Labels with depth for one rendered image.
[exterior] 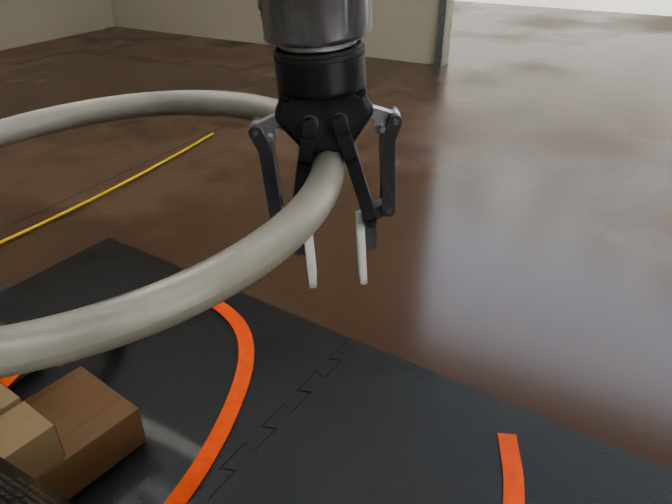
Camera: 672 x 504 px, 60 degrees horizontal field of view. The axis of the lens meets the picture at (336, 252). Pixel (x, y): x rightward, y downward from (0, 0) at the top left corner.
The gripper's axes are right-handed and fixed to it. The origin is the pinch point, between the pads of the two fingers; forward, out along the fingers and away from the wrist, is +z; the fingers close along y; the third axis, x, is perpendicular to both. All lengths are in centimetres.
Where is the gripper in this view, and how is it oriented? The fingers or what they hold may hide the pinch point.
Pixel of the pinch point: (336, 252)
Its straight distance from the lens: 57.7
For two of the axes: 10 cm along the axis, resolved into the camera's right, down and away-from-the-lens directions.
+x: 0.3, 5.4, -8.4
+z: 0.7, 8.4, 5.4
